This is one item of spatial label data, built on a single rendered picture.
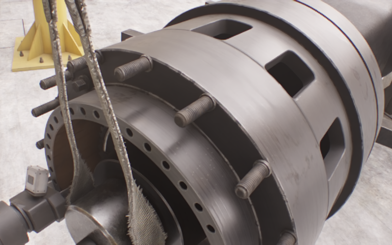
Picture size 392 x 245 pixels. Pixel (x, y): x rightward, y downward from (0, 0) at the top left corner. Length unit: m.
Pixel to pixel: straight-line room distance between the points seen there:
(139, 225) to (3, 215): 0.27
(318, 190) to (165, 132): 0.22
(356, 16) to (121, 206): 0.99
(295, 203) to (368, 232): 1.52
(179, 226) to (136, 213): 0.09
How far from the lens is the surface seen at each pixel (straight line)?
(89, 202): 0.48
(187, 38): 0.48
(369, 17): 1.23
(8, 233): 0.61
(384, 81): 3.23
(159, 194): 0.46
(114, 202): 0.47
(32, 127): 2.23
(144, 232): 0.44
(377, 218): 2.01
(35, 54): 3.05
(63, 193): 0.64
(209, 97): 0.37
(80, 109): 0.46
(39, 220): 0.63
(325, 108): 0.53
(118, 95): 0.44
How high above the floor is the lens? 1.28
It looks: 35 degrees down
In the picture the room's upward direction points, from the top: 8 degrees clockwise
